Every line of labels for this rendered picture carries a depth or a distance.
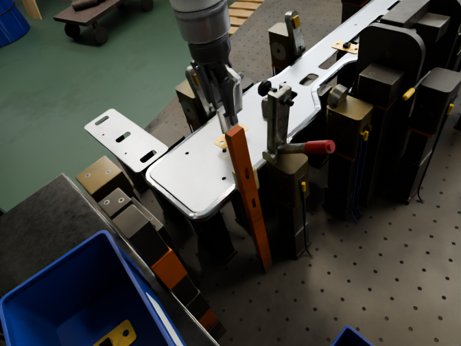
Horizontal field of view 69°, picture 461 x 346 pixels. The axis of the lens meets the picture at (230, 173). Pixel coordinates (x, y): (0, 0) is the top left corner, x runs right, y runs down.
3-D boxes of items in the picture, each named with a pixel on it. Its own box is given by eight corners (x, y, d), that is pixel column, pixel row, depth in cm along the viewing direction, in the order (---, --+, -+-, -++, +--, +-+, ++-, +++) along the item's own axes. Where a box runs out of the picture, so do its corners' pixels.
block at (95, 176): (159, 234, 102) (104, 154, 76) (175, 250, 98) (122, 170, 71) (138, 252, 100) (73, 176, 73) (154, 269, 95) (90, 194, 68)
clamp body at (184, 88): (212, 156, 120) (184, 73, 94) (234, 171, 114) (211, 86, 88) (198, 168, 118) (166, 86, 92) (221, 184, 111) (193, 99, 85)
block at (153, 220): (174, 257, 96) (132, 195, 74) (201, 283, 90) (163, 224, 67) (167, 264, 95) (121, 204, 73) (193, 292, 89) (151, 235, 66)
